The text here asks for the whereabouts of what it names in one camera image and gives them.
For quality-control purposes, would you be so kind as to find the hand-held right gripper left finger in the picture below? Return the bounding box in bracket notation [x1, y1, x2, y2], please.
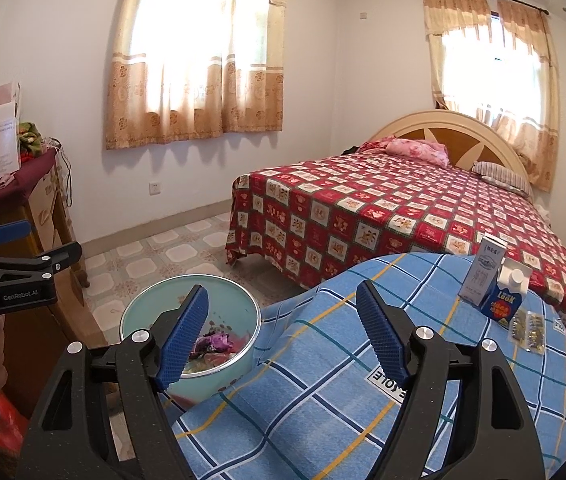
[15, 284, 210, 480]

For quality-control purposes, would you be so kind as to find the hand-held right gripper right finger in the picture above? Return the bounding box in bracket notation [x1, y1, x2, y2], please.
[355, 279, 546, 480]

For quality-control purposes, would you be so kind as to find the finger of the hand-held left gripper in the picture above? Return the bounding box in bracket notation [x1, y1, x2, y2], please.
[0, 241, 82, 281]
[0, 219, 34, 256]

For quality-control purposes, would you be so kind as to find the light purple wrapper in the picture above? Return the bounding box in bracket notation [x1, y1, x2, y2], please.
[195, 331, 234, 356]

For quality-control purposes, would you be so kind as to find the light blue plastic bucket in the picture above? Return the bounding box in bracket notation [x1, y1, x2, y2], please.
[120, 274, 262, 403]

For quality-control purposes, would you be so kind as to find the maroon cloth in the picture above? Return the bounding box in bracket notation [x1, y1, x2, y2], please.
[0, 147, 58, 213]

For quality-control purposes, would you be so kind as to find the wooden cabinet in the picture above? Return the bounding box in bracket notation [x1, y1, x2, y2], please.
[0, 160, 88, 411]

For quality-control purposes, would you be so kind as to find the blue plaid cloth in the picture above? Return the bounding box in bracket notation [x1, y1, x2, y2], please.
[163, 252, 566, 480]

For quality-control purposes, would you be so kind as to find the white paper card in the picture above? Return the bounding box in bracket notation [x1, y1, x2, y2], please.
[0, 102, 20, 181]

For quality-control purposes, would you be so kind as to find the green and yellow cloth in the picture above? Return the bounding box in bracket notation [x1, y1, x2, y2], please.
[18, 121, 44, 158]

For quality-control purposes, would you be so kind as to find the white tall carton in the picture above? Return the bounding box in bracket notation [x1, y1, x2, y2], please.
[458, 234, 508, 307]

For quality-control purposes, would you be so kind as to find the blue gable-top carton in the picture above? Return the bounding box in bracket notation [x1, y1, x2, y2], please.
[480, 262, 531, 321]

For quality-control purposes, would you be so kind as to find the red plastic bag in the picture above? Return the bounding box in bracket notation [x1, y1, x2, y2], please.
[0, 391, 31, 456]

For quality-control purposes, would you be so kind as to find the red patterned bedspread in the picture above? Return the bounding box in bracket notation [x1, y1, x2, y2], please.
[225, 149, 566, 356]

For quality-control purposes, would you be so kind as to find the silver foil blister pack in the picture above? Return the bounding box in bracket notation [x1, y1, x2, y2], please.
[524, 312, 547, 353]
[508, 310, 530, 345]

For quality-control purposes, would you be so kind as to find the pink paper bag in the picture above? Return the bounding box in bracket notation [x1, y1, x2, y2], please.
[0, 80, 22, 121]

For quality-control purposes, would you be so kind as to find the wide beige floral curtain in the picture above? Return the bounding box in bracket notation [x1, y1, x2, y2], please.
[104, 0, 286, 151]

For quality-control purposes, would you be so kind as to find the pink floral pillow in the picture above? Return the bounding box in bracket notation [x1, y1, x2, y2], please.
[360, 136, 450, 167]

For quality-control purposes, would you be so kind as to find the striped pillow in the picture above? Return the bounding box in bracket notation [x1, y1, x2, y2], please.
[472, 161, 534, 196]

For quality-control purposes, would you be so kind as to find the cream wooden headboard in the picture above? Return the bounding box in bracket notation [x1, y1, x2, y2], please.
[365, 110, 534, 186]

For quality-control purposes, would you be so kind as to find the narrow beige floral curtain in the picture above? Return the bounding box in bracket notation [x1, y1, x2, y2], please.
[423, 0, 561, 192]

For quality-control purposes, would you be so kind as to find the white cable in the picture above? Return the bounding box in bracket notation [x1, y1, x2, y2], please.
[45, 137, 74, 208]

